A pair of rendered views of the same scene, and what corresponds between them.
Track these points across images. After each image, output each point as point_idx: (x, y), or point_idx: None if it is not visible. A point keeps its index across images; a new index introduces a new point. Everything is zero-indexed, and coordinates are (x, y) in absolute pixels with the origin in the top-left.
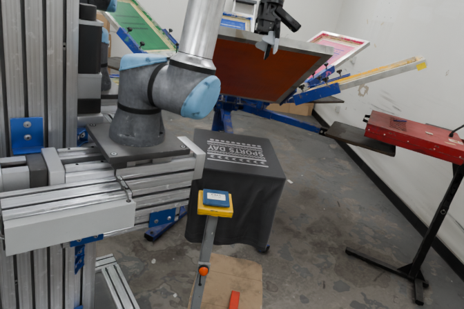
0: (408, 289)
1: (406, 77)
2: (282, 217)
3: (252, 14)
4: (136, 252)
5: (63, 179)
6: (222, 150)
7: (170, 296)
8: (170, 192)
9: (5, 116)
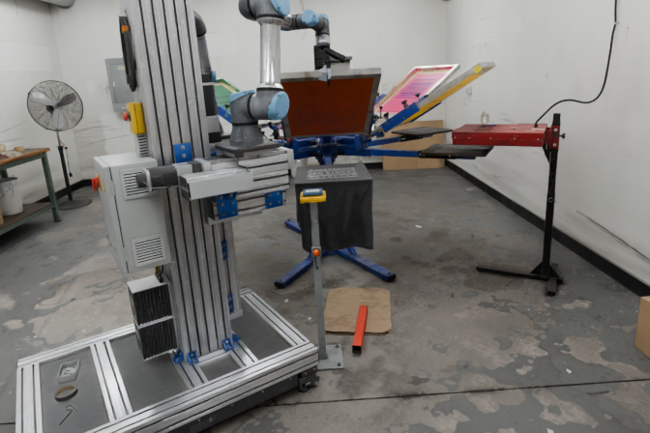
0: (542, 287)
1: (517, 92)
2: (410, 254)
3: None
4: (269, 297)
5: (210, 167)
6: (320, 173)
7: (305, 319)
8: (275, 178)
9: (170, 145)
